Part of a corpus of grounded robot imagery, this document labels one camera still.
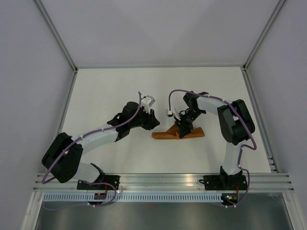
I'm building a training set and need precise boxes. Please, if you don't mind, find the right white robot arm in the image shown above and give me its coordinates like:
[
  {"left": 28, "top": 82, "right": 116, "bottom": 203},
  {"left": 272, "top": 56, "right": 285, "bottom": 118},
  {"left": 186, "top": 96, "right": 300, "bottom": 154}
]
[{"left": 175, "top": 91, "right": 257, "bottom": 191}]

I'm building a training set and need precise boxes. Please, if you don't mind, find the aluminium frame post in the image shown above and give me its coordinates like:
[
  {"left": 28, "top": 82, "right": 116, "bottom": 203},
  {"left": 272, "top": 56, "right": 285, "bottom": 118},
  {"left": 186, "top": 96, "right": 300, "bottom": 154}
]
[
  {"left": 32, "top": 0, "right": 78, "bottom": 73},
  {"left": 241, "top": 0, "right": 287, "bottom": 71}
]

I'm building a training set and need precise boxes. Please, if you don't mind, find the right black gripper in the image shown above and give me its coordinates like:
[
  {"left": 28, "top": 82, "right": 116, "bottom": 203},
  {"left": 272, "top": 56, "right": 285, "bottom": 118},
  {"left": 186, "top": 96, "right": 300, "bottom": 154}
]
[{"left": 174, "top": 110, "right": 203, "bottom": 139}]

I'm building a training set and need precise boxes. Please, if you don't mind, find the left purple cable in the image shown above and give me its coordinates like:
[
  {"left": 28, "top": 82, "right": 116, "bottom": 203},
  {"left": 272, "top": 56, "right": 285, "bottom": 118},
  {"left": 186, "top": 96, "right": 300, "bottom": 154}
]
[{"left": 42, "top": 91, "right": 143, "bottom": 211}]

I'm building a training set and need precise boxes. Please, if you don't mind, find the aluminium mounting rail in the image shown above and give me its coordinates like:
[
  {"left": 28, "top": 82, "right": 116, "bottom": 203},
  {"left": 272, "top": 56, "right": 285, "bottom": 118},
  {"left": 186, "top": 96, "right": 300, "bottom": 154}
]
[{"left": 33, "top": 173, "right": 294, "bottom": 193}]

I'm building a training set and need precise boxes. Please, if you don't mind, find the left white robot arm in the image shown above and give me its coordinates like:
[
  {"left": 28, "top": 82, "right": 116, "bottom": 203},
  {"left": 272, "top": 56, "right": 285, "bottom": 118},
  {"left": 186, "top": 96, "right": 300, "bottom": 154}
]
[{"left": 41, "top": 97, "right": 160, "bottom": 190}]

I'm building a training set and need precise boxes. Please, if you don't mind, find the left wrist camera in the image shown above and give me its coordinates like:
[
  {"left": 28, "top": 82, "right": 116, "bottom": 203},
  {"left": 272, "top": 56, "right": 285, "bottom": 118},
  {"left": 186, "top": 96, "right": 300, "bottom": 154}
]
[{"left": 141, "top": 95, "right": 155, "bottom": 114}]

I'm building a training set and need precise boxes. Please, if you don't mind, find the left aluminium frame post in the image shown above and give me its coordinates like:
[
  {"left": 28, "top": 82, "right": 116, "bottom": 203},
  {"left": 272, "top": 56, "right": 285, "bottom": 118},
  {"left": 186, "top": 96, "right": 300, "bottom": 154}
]
[{"left": 32, "top": 0, "right": 78, "bottom": 73}]

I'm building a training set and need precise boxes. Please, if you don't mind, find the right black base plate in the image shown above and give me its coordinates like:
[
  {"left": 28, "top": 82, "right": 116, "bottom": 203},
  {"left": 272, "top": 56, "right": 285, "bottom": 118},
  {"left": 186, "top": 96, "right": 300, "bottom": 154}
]
[{"left": 199, "top": 174, "right": 248, "bottom": 191}]

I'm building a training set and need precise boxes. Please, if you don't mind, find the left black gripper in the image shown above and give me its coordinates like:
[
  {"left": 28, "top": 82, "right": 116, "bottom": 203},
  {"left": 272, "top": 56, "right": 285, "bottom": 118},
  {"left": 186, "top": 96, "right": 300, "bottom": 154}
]
[{"left": 129, "top": 106, "right": 160, "bottom": 131}]

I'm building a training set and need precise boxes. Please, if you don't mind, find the white slotted cable duct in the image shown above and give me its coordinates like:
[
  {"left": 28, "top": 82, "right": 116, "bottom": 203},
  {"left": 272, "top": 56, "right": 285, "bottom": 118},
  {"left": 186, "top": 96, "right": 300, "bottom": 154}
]
[{"left": 43, "top": 192, "right": 223, "bottom": 203}]

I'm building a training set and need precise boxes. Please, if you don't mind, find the brown cloth napkin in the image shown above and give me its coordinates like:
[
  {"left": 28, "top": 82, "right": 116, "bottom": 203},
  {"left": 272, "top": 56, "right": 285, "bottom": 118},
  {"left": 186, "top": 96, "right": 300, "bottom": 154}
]
[{"left": 152, "top": 125, "right": 205, "bottom": 139}]

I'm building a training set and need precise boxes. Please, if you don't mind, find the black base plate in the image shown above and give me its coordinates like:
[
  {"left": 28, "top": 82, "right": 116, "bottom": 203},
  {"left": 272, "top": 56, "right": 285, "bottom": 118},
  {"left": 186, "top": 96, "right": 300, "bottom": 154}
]
[
  {"left": 199, "top": 174, "right": 248, "bottom": 191},
  {"left": 77, "top": 174, "right": 120, "bottom": 190}
]

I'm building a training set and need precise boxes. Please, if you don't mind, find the right aluminium frame post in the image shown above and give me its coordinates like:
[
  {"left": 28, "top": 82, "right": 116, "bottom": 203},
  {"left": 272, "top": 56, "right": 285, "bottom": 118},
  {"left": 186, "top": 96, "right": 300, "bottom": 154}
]
[{"left": 241, "top": 0, "right": 287, "bottom": 71}]

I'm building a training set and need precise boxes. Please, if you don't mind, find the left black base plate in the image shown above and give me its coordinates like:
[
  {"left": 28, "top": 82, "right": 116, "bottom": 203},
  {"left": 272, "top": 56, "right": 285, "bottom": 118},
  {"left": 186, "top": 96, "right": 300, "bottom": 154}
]
[{"left": 77, "top": 174, "right": 120, "bottom": 190}]

